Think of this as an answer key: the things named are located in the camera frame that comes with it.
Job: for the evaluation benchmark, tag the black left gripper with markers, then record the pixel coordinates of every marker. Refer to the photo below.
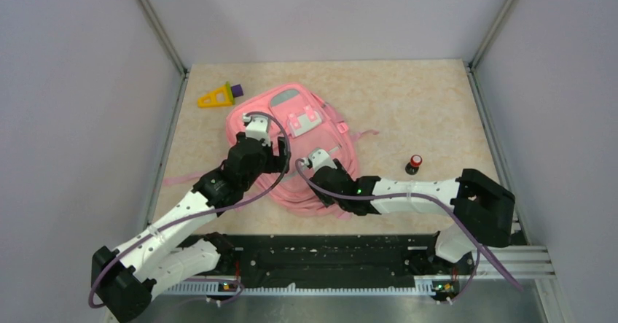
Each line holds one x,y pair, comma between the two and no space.
275,162

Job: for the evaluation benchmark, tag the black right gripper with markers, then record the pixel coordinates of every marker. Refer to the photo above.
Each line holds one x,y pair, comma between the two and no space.
329,200

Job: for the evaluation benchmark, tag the pink student backpack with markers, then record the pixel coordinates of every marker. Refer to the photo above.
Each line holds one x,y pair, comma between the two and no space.
310,123

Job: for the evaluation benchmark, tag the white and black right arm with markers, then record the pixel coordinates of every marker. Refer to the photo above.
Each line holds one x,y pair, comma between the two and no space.
482,209

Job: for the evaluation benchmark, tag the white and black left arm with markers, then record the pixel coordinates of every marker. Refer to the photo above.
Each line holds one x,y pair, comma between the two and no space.
122,278

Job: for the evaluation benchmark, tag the yellow and purple toy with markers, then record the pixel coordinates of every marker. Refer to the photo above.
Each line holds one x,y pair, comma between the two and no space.
225,95

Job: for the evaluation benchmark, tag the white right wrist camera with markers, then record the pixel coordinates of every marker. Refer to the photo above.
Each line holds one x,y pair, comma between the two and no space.
318,156

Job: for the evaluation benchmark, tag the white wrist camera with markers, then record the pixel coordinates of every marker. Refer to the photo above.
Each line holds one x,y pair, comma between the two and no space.
318,156
257,127

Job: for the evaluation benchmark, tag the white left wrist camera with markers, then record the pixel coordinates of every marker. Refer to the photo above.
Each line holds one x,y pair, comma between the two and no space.
257,127

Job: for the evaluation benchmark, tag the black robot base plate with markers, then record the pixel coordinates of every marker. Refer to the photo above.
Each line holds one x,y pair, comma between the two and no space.
331,262

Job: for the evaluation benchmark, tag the aluminium frame rail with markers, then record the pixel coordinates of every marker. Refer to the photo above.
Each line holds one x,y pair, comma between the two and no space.
179,277

